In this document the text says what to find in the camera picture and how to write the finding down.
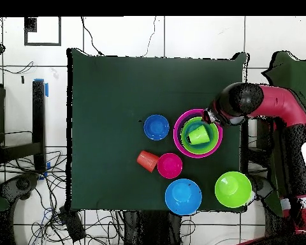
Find thin black floor cable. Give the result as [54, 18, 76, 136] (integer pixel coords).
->
[80, 16, 105, 56]
[142, 16, 157, 57]

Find dark blue small bowl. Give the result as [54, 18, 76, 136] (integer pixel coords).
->
[143, 114, 170, 142]

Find lime green large bowl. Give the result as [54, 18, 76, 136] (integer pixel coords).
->
[180, 116, 219, 155]
[214, 171, 252, 209]

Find turquoise bowl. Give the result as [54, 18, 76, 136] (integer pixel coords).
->
[185, 121, 215, 151]

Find tangled floor cables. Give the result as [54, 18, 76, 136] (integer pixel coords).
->
[0, 150, 126, 245]

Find black stand base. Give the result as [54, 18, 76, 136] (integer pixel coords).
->
[0, 173, 39, 201]
[248, 174, 273, 201]

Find red small bowl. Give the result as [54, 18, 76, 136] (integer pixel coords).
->
[157, 152, 184, 179]

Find orange cup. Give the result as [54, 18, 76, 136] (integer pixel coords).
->
[136, 150, 161, 174]

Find blue large bowl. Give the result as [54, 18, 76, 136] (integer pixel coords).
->
[164, 178, 203, 216]

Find black post stand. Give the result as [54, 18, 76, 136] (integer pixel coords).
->
[0, 80, 47, 172]

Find lime green small cup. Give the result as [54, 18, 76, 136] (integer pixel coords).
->
[187, 124, 210, 146]

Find pink large bowl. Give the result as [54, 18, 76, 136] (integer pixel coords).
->
[173, 108, 223, 159]

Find blue tape strip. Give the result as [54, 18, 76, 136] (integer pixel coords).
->
[34, 78, 50, 98]

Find black square floor frame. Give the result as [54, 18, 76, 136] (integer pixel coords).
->
[24, 16, 62, 47]

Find dark green table cloth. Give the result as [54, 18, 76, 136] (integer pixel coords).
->
[66, 48, 249, 214]

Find black floor box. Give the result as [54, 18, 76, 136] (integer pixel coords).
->
[59, 206, 87, 242]

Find purple shallow bowl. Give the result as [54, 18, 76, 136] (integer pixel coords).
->
[177, 112, 221, 154]

